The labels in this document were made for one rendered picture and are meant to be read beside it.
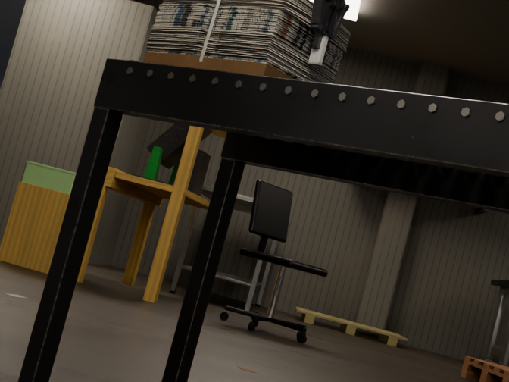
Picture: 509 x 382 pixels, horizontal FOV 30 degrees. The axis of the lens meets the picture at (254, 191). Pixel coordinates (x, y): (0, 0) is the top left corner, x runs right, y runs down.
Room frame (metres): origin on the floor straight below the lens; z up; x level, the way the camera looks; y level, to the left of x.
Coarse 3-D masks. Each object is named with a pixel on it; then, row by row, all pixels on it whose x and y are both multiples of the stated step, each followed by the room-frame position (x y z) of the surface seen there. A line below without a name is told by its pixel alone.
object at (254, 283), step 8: (208, 184) 8.70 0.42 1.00; (208, 192) 7.98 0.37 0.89; (240, 200) 7.96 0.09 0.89; (248, 200) 7.85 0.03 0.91; (192, 208) 7.92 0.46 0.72; (240, 208) 9.30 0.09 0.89; (248, 208) 8.91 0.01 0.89; (192, 216) 7.92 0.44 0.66; (192, 224) 7.92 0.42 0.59; (184, 240) 7.92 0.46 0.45; (184, 248) 7.92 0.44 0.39; (272, 248) 9.71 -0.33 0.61; (184, 256) 7.93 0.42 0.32; (256, 264) 7.87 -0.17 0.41; (176, 272) 7.92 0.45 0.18; (256, 272) 7.87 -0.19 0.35; (264, 272) 9.71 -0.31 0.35; (176, 280) 7.92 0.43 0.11; (232, 280) 7.91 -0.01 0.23; (240, 280) 7.99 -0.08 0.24; (248, 280) 8.88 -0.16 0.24; (256, 280) 7.87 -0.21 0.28; (264, 280) 9.71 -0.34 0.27; (248, 296) 7.87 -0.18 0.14; (248, 304) 7.87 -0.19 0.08; (256, 304) 9.72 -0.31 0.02
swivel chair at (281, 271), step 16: (256, 192) 6.32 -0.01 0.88; (272, 192) 6.43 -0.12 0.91; (288, 192) 6.57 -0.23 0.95; (256, 208) 6.31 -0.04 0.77; (272, 208) 6.44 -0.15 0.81; (288, 208) 6.58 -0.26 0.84; (256, 224) 6.32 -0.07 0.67; (272, 224) 6.45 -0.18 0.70; (288, 224) 6.59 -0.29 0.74; (256, 256) 6.20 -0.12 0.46; (272, 256) 6.13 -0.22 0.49; (320, 272) 6.29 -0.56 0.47; (272, 304) 6.31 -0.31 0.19; (224, 320) 6.34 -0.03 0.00; (256, 320) 6.06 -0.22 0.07; (272, 320) 6.29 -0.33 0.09; (304, 336) 6.14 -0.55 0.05
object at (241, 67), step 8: (216, 64) 2.14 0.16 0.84; (224, 64) 2.13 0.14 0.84; (232, 64) 2.11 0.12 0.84; (240, 64) 2.10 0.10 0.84; (248, 64) 2.08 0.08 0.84; (256, 64) 2.07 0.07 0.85; (264, 64) 2.06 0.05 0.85; (240, 72) 2.10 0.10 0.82; (248, 72) 2.08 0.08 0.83; (256, 72) 2.07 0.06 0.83; (272, 72) 2.08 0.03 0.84; (280, 72) 2.10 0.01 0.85
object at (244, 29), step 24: (240, 0) 2.14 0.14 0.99; (264, 0) 2.10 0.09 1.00; (288, 0) 2.07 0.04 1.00; (240, 24) 2.12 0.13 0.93; (264, 24) 2.08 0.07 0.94; (288, 24) 2.10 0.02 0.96; (216, 48) 2.15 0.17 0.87; (240, 48) 2.11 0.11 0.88; (264, 48) 2.06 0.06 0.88; (288, 48) 2.11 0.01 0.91; (336, 48) 2.26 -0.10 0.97; (264, 72) 2.06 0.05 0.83; (288, 72) 2.12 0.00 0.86; (312, 72) 2.20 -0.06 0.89; (336, 72) 2.28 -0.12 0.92
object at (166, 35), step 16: (176, 0) 2.26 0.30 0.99; (192, 0) 2.23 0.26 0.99; (208, 0) 2.20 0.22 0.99; (160, 16) 2.28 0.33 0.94; (176, 16) 2.25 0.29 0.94; (192, 16) 2.22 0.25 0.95; (160, 32) 2.27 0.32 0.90; (176, 32) 2.23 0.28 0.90; (192, 32) 2.20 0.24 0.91; (160, 48) 2.26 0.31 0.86; (176, 48) 2.22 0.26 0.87; (192, 48) 2.19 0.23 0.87
